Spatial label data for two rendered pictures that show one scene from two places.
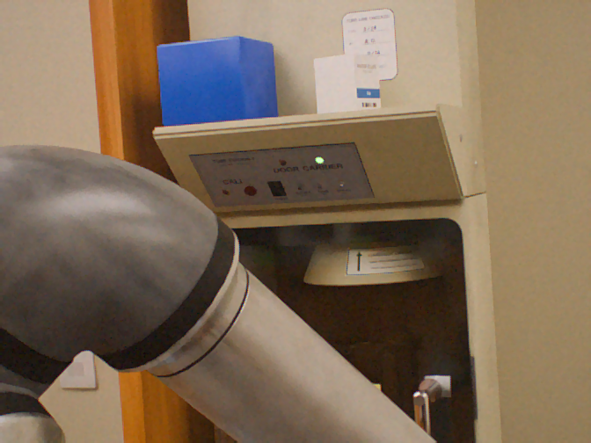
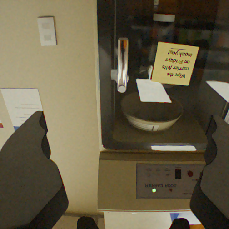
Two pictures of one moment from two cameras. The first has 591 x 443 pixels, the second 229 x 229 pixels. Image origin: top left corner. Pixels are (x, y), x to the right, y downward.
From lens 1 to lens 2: 0.98 m
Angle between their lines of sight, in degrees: 41
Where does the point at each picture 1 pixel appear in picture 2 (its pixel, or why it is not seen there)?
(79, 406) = not seen: outside the picture
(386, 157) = (125, 187)
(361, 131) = (131, 204)
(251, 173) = (186, 184)
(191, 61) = (193, 221)
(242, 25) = not seen: hidden behind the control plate
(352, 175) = (142, 179)
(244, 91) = (176, 215)
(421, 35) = not seen: hidden behind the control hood
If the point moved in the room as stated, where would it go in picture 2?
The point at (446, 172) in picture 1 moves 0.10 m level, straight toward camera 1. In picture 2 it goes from (102, 175) to (87, 212)
